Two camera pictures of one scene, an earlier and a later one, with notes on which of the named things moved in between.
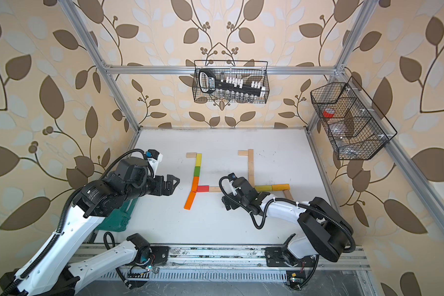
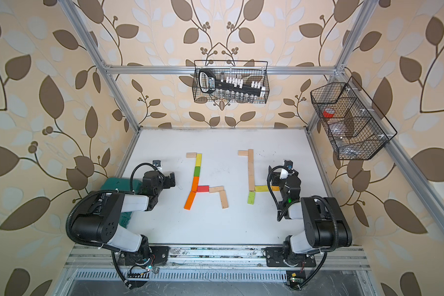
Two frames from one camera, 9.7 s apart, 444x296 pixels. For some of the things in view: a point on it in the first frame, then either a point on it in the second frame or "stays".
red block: [201, 189] stays
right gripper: [234, 205] -> [296, 176]
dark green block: [197, 171] stays
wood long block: [251, 173] stays
